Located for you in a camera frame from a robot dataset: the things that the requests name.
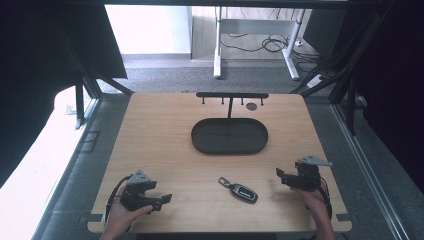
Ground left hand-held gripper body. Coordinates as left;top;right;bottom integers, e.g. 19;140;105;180
119;169;158;212

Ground person's left hand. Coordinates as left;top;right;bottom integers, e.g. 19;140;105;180
103;186;155;236

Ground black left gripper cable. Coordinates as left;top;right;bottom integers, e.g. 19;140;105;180
104;174;134;226

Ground white desk frame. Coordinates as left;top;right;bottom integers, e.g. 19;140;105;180
212;6;306;81

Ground black car key fob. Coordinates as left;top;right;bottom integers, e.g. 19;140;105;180
217;176;259;205

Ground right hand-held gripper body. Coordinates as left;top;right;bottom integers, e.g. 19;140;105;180
293;154;334;192

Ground dark curtain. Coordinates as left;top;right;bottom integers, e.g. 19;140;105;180
0;0;128;189
301;0;424;194

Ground aluminium floor rail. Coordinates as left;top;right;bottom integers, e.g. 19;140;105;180
329;102;409;240

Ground white power strip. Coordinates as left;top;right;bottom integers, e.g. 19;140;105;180
305;73;326;90

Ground black floor cables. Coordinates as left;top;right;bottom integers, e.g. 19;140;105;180
219;31;321;73

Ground person's right hand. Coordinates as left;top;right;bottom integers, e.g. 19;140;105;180
293;185;329;216

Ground black metal stand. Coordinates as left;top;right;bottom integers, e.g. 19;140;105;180
289;0;398;136
61;31;135;130

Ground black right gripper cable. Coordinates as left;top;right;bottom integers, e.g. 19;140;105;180
317;176;334;221

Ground black key stand with tray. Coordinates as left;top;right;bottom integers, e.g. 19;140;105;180
190;91;270;156

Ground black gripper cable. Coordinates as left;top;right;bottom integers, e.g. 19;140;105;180
104;174;134;226
317;176;334;221

